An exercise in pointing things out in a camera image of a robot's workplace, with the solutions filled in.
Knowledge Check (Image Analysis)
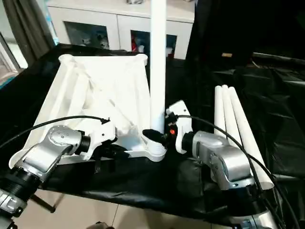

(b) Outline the white plastic table top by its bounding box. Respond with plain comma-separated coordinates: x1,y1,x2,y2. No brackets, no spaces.
8,53,167,168

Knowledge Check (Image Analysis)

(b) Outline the white plastic table leg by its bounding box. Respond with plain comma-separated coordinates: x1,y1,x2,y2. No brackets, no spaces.
221,85,241,145
145,0,168,157
213,85,227,138
228,86,275,190

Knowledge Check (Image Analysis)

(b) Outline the black mat cloth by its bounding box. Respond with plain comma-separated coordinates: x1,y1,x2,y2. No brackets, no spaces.
0,42,305,222

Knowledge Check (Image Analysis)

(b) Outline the black metal stand leg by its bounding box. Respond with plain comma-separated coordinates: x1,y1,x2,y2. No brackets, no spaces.
30,190,65,213

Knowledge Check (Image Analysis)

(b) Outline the white glass door cabinet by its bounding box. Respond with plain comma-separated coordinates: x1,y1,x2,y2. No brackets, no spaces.
46,0,195,60

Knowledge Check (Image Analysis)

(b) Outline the black fabric backdrop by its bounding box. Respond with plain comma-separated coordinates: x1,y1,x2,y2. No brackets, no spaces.
185,0,305,63

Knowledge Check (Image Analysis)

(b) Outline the blue white patterned strip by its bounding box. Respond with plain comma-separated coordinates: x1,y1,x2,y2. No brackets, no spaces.
45,2,59,46

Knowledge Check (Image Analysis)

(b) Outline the grey brown curtain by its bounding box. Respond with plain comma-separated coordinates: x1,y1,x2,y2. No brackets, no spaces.
3,0,57,62

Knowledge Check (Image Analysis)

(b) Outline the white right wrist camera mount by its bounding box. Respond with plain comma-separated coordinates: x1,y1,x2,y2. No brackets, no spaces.
165,100,193,154

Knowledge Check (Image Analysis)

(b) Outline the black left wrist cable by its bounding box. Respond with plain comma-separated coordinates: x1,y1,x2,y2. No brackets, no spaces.
0,115,111,147

